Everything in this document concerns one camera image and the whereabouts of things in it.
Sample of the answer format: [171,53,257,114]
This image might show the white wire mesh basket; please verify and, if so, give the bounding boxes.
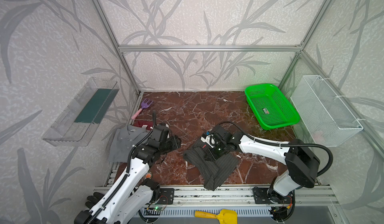
[291,75,364,148]

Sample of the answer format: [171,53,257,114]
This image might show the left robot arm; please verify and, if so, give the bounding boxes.
[74,125,181,224]

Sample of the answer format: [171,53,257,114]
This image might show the maroon folded shirt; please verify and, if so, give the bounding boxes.
[133,120,153,131]

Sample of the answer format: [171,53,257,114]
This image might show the black green work glove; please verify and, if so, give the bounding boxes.
[85,192,104,209]

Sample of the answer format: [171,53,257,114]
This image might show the light grey folded shirt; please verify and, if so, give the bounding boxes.
[108,125,149,163]

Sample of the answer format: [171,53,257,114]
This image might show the dark grey striped shirt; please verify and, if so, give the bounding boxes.
[183,140,239,191]

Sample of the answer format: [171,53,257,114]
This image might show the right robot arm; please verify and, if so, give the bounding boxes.
[200,126,320,204]

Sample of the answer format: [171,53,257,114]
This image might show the green plastic basket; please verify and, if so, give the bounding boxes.
[245,83,300,131]

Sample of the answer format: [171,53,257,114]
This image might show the clear plastic wall bin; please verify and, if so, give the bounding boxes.
[42,77,120,147]

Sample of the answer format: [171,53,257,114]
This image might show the yellow toy shovel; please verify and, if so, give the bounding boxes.
[195,210,238,224]

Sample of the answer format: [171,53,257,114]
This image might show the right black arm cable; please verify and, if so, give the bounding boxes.
[217,121,334,216]

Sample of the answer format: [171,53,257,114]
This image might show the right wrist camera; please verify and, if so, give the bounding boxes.
[201,132,218,148]

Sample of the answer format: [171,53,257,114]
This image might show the purple pink toy rake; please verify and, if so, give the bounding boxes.
[131,98,154,120]

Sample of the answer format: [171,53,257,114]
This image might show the small round orange lid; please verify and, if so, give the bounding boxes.
[145,172,153,179]

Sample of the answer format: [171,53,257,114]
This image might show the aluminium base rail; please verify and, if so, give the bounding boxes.
[92,184,340,208]

